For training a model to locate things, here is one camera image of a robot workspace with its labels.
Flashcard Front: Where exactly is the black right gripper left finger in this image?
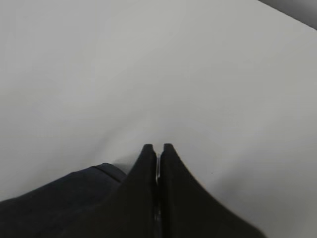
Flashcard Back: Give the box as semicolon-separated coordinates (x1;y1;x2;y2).
81;144;157;238

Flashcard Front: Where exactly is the dark navy fabric lunch bag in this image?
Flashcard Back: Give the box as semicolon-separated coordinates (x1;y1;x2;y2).
0;163;126;238

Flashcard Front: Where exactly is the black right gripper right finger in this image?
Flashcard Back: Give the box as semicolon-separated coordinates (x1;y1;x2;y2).
158;143;265;238

